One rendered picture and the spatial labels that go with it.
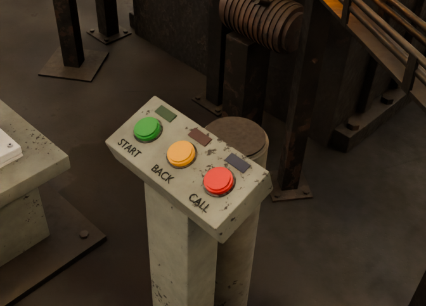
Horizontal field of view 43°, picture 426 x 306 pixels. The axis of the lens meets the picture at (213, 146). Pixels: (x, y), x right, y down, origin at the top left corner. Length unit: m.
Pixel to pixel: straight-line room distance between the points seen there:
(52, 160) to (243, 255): 0.47
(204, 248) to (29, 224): 0.62
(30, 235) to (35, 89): 0.73
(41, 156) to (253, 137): 0.53
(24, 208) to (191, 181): 0.67
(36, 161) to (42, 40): 1.10
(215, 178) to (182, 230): 0.12
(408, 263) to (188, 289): 0.73
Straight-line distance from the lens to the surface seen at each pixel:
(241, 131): 0.95
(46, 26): 2.39
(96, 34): 2.27
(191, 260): 0.87
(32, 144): 1.30
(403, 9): 0.98
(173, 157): 0.77
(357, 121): 1.74
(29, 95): 1.98
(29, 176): 1.22
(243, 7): 1.38
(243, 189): 0.73
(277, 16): 1.32
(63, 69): 2.08
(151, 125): 0.81
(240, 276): 1.16
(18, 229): 1.39
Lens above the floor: 1.12
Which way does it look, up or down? 41 degrees down
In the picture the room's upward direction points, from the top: 3 degrees clockwise
